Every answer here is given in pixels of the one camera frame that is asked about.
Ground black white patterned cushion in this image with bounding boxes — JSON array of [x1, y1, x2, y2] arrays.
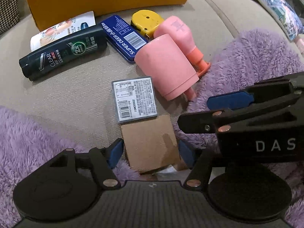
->
[[0, 0, 19, 35]]

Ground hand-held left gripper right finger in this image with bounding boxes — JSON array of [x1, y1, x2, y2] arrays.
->
[[179, 140, 225, 192]]

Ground yellow tape measure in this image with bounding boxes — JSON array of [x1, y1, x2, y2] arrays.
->
[[131, 9, 164, 40]]

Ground blue flat tin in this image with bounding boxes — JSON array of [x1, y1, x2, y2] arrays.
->
[[100, 15, 150, 64]]

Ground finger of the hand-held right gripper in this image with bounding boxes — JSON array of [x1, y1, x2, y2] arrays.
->
[[177, 104, 304, 135], [207, 71, 304, 112]]

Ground dark shampoo bottle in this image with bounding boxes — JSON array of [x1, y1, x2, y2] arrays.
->
[[19, 24, 108, 81]]

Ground beige sofa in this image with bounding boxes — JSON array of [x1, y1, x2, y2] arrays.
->
[[0, 0, 304, 152]]

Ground grey labelled case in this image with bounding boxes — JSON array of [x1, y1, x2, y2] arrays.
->
[[112, 76, 159, 124]]

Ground purple fuzzy blanket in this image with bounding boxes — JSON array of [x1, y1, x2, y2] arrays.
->
[[0, 28, 304, 228]]

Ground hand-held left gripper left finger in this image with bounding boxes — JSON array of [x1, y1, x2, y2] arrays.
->
[[45, 138, 125, 191]]

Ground pink cup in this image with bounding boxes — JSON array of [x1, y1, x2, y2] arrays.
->
[[134, 34, 199, 101]]

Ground white floral lotion tube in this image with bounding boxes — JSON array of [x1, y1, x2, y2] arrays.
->
[[30, 11, 96, 51]]

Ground pink pump bottle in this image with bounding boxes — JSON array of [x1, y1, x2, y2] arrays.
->
[[153, 16, 211, 78]]

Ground floral print cushion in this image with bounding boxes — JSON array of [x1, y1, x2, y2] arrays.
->
[[247, 0, 304, 42]]

